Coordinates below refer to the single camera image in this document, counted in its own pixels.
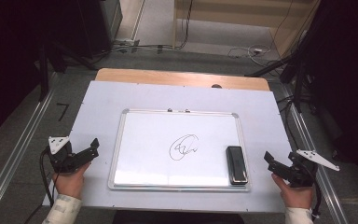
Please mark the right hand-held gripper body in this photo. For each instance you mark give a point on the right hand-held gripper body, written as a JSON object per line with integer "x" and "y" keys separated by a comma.
{"x": 303, "y": 171}

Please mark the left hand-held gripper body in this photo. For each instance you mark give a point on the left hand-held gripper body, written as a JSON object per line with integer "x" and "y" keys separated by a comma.
{"x": 62, "y": 158}

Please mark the black whiteboard eraser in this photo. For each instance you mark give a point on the black whiteboard eraser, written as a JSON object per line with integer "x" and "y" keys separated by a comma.
{"x": 236, "y": 165}

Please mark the person's right hand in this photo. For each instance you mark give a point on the person's right hand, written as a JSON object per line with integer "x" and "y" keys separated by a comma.
{"x": 295, "y": 194}

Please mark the person's left hand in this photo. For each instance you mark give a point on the person's left hand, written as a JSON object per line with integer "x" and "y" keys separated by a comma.
{"x": 70, "y": 183}

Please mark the black tripod stand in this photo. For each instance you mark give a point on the black tripod stand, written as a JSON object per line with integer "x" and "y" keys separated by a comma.
{"x": 299, "y": 84}
{"x": 43, "y": 77}

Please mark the dark curtain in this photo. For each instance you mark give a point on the dark curtain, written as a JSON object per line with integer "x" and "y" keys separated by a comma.
{"x": 9, "y": 62}
{"x": 348, "y": 77}

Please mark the person's dark legs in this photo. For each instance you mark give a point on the person's dark legs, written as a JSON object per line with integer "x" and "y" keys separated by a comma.
{"x": 177, "y": 218}

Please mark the black cabinet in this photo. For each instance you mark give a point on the black cabinet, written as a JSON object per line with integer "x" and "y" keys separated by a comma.
{"x": 99, "y": 25}

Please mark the aluminium floor rail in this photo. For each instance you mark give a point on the aluminium floor rail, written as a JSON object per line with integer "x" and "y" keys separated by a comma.
{"x": 323, "y": 186}
{"x": 15, "y": 152}

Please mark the white whiteboard with metal frame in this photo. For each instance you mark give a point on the white whiteboard with metal frame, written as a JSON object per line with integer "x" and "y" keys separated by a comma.
{"x": 155, "y": 149}

